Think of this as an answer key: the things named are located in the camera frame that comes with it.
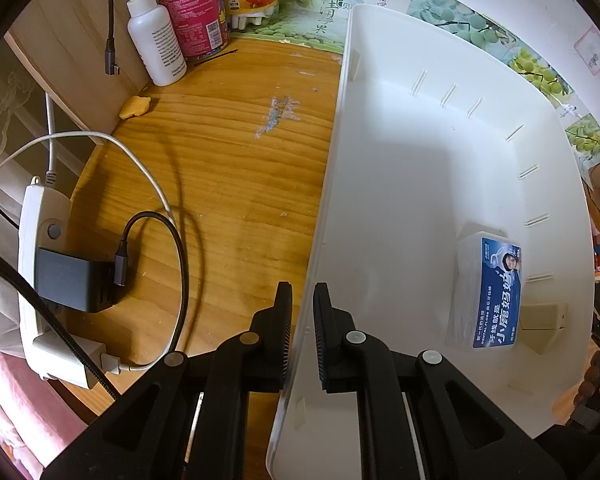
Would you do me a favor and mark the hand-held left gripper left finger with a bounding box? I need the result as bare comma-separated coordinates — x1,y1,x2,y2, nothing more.
40,281,295,480

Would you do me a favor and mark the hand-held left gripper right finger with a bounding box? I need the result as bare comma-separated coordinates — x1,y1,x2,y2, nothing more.
312,282,566,480

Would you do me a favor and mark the white plastic storage bin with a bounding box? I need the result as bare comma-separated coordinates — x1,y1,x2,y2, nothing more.
267,4,597,480

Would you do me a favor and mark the blue label dental floss box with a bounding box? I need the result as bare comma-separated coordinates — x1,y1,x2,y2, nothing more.
446,230,525,348

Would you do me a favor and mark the white charger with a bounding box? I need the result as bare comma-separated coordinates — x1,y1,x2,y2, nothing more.
32,332,123,390

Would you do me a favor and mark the black charger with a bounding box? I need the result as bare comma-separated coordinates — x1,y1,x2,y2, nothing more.
34,246,123,313

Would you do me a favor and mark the white power strip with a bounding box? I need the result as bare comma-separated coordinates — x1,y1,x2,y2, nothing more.
17,91,108,391

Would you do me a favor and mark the yellow putty lump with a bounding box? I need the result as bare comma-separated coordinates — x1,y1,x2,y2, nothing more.
119,96,152,120

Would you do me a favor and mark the pink blanket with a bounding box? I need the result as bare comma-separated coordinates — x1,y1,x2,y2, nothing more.
0,330,81,461

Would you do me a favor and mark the black hairpin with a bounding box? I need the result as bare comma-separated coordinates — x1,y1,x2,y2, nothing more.
194,49,239,67

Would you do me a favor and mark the white spray bottle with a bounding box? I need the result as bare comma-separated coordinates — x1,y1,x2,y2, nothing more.
126,0,187,87

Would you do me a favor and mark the red printed can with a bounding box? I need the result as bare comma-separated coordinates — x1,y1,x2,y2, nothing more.
156,0,231,60

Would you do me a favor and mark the white lace curtain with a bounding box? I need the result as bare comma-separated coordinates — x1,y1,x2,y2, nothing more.
0,35,101,211

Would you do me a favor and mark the wooden desk side panel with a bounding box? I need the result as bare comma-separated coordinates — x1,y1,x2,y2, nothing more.
5,0,191,131

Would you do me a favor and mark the black braided charging cable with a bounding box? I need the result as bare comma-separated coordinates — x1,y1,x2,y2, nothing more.
112,211,188,356

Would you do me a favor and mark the thick black gripper cable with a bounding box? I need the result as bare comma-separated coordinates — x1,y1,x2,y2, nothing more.
0,245,122,402

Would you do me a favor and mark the pink framed wall sticker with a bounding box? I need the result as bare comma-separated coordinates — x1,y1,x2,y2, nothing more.
574,25,600,77

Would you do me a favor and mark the white charging cable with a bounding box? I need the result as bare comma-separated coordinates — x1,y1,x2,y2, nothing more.
0,131,177,373

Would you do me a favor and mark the thin black wire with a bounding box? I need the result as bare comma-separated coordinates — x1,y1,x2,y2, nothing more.
0,194,22,227

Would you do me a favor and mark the grape print wall paper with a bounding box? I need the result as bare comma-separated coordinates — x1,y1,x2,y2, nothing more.
230,0,600,171

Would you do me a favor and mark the black cable with angled plug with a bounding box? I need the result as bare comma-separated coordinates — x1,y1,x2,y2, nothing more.
103,0,123,77

